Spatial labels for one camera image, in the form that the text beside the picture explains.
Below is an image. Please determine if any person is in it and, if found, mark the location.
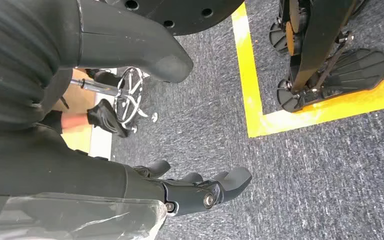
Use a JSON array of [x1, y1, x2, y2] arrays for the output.
[[41, 98, 130, 139]]

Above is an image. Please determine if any yellow wooden panel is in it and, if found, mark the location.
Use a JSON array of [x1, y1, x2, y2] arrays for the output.
[[52, 67, 114, 161]]

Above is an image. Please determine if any yellow floor tape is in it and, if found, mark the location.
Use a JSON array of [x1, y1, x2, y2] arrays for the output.
[[231, 2, 384, 139]]

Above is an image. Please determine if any clear plastic film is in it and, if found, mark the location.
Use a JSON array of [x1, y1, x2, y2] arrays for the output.
[[0, 186, 168, 240]]

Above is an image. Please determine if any black wheeled stand base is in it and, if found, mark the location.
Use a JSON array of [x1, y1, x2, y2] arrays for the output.
[[268, 0, 384, 114]]

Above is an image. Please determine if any black round base plate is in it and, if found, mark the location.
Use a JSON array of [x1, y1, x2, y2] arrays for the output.
[[105, 0, 246, 37]]

